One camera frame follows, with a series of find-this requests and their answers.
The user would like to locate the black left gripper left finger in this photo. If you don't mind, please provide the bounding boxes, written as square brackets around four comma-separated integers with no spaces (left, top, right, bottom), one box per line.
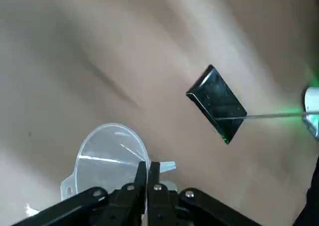
[14,161,148,226]

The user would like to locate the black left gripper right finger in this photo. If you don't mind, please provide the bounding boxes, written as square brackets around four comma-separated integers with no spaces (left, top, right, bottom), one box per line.
[147,161,262,226]

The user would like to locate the small white scrap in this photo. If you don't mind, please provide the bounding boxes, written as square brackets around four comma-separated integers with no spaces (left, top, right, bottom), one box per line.
[24,203,39,218]

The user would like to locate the clear funnel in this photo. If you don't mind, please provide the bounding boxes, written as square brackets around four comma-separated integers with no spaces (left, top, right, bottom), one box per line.
[60,122,176,202]

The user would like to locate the black base metal rod stand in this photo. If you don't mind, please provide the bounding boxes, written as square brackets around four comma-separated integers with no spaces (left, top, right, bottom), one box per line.
[185,64,309,145]

